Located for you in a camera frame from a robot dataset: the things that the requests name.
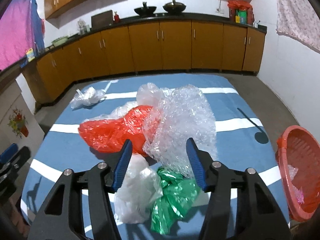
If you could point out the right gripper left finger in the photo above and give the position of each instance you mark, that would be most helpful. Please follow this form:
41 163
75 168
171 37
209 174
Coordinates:
78 206

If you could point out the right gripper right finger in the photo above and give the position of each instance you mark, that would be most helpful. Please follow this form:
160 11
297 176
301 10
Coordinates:
258 216

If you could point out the pink plastic bag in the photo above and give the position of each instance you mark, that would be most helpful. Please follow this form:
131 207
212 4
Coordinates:
299 195

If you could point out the white plastic bag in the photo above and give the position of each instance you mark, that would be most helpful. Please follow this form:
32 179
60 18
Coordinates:
140 189

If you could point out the dark green plastic bag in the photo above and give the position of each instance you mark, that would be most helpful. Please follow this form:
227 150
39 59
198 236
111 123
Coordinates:
179 194

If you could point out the orange plastic bag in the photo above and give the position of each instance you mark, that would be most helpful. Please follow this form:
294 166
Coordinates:
109 135

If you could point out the small clear plastic bag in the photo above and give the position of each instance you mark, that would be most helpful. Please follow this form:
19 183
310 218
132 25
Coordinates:
89 97

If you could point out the clear bubble wrap sheet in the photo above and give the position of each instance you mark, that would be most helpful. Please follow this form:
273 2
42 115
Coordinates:
177 114

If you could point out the lower wooden kitchen cabinets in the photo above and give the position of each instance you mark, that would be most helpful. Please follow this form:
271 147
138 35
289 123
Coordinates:
185 43

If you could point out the white flower-decal cabinet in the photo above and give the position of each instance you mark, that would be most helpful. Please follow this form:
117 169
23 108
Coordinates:
18 124

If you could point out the blue music-note table cloth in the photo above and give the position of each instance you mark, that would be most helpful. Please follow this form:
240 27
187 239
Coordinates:
236 127

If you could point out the red plastic basket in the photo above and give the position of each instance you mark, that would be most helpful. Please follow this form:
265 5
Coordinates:
298 160

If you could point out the yellow detergent bottle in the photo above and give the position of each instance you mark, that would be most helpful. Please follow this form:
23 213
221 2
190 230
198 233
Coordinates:
30 54

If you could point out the green bowl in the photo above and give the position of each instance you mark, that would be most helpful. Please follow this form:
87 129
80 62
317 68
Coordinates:
59 41

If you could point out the magenta blue hanging cloth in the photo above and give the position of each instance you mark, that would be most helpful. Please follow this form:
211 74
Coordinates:
21 29

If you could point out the glass jar with bag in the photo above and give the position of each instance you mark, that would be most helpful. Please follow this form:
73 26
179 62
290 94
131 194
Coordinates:
83 27

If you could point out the dark cutting board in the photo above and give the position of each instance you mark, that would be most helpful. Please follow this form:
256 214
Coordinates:
102 20

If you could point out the red bottle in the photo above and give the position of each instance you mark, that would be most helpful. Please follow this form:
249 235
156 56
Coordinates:
116 17

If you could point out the pink floral hanging cloth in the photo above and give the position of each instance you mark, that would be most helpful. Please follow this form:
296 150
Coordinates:
298 20

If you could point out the orange bag with groceries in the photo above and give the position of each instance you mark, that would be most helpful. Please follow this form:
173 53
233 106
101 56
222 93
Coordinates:
240 12

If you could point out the black wok with utensil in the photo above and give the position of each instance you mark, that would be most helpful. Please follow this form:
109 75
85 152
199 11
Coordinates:
145 10

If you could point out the black wok with lid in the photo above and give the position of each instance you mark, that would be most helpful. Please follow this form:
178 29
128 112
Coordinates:
174 8

